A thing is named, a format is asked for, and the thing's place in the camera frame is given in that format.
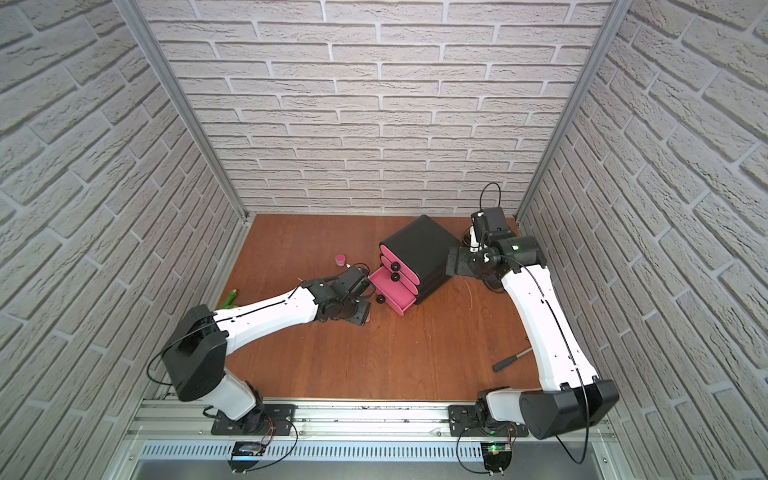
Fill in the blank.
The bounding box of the pink top drawer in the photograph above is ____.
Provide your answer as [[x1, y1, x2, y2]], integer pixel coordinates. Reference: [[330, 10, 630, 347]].
[[379, 244, 420, 288]]

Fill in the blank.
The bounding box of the black drawer cabinet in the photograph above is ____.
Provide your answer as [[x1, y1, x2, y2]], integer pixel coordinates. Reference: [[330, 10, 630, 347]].
[[379, 215, 461, 305]]

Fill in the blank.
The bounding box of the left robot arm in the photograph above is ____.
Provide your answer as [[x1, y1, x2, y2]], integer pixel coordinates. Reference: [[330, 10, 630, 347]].
[[160, 265, 371, 423]]

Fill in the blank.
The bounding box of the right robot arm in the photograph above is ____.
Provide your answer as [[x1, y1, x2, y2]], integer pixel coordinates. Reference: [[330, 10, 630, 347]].
[[446, 236, 619, 439]]

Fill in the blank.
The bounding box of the green flashlight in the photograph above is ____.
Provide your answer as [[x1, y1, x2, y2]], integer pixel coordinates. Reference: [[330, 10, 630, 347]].
[[219, 289, 239, 310]]

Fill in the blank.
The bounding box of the left controller box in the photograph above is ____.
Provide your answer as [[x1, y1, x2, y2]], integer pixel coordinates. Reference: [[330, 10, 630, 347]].
[[228, 442, 267, 473]]

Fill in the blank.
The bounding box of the controller box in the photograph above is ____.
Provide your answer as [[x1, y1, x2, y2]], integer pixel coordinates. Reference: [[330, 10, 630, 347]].
[[228, 442, 267, 473], [480, 443, 513, 475]]

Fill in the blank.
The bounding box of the right controller box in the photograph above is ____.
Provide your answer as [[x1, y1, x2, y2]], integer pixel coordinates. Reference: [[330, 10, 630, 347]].
[[480, 443, 513, 475]]

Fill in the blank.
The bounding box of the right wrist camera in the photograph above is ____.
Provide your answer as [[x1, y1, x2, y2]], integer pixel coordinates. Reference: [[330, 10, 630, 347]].
[[470, 206, 516, 248]]

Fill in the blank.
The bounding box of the black handled hammer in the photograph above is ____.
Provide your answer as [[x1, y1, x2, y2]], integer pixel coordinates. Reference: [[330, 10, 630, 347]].
[[492, 347, 532, 373]]

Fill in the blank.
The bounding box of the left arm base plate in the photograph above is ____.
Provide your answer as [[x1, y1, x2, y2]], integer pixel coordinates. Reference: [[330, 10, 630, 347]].
[[211, 402, 297, 437]]

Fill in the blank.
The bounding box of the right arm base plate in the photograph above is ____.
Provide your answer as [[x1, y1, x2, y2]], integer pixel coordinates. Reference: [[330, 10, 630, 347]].
[[447, 404, 529, 438]]

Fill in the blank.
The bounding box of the aluminium front rail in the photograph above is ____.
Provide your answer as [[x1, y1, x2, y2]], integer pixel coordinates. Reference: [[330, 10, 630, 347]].
[[127, 397, 480, 441]]

